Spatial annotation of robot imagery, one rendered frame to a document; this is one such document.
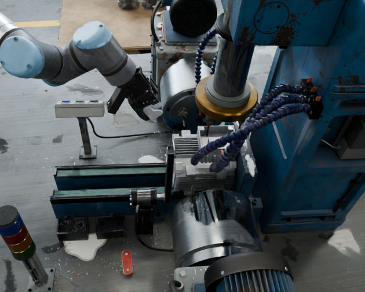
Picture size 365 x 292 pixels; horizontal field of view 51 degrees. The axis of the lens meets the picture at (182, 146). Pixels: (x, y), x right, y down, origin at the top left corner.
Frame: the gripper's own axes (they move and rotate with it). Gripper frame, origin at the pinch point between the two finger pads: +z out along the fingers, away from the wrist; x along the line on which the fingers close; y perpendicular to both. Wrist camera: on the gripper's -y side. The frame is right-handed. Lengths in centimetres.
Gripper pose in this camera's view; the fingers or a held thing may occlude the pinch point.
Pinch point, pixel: (152, 120)
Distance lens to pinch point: 124.4
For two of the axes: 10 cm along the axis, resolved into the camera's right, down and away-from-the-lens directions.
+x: -0.9, -7.6, 6.4
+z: 4.4, 5.5, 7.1
